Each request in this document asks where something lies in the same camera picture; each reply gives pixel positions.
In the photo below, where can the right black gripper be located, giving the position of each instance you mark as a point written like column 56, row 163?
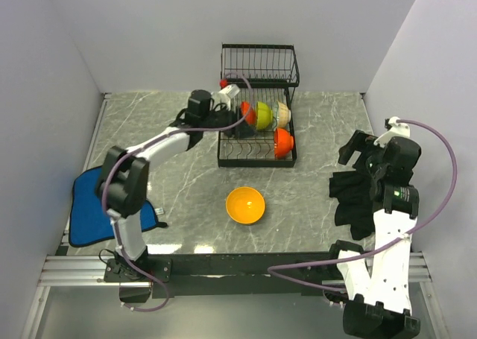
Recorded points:
column 361, row 141

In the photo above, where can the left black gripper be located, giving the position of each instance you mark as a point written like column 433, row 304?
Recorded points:
column 244, row 130

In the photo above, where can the red-orange bowl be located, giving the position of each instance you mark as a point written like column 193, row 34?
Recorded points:
column 248, row 111
column 283, row 142

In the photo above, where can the lime green bowl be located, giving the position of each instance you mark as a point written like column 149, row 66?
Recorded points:
column 264, row 116

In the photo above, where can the patterned white teal bowl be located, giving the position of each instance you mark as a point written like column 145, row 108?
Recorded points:
column 281, row 114

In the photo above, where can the yellow-orange bowl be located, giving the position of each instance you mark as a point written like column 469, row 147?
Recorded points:
column 245, row 205

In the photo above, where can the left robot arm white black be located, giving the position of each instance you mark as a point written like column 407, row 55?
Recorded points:
column 123, row 183

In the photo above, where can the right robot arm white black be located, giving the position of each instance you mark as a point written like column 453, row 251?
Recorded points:
column 378, row 304

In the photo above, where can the black cloth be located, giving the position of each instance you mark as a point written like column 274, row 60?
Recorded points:
column 352, row 191

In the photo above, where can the black base beam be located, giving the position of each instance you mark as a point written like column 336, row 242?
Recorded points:
column 225, row 274

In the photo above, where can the blue cloth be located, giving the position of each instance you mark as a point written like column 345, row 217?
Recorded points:
column 88, row 224

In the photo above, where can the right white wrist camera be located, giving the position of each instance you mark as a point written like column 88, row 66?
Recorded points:
column 394, row 128

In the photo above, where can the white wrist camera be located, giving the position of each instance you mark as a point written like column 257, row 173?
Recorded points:
column 225, row 96
column 394, row 128

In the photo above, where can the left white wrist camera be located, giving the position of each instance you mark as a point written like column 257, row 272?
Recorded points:
column 225, row 96

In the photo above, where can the black wire dish rack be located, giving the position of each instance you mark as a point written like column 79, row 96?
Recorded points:
column 266, row 73

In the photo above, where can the aluminium frame rail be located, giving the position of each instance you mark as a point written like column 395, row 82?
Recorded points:
column 72, row 271

